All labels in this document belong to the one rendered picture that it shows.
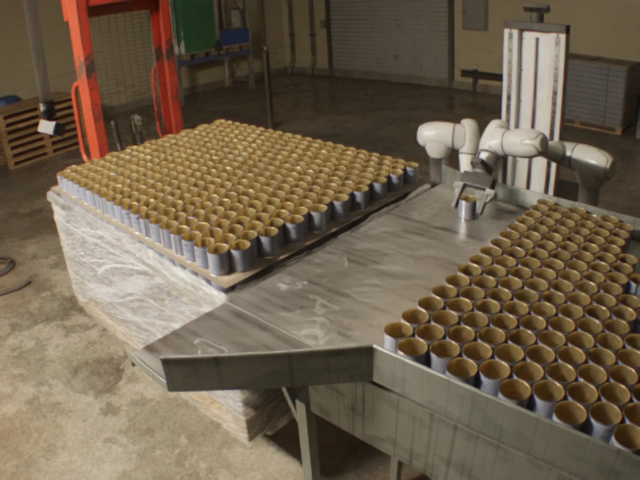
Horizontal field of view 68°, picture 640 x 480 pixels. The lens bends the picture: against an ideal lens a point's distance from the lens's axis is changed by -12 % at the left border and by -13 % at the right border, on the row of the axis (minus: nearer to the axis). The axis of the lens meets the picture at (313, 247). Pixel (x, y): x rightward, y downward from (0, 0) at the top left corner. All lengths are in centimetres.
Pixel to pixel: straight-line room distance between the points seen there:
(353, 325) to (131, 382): 192
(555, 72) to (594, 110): 586
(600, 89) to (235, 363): 777
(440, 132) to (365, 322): 149
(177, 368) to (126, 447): 154
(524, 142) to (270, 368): 126
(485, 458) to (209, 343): 74
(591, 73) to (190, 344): 772
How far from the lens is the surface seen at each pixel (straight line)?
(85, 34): 292
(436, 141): 274
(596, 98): 855
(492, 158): 209
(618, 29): 1012
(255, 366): 122
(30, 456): 292
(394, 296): 154
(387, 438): 140
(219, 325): 148
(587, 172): 249
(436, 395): 116
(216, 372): 124
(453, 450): 128
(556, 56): 274
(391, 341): 125
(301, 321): 145
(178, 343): 144
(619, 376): 129
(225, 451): 260
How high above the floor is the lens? 189
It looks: 26 degrees down
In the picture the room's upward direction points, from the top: 4 degrees counter-clockwise
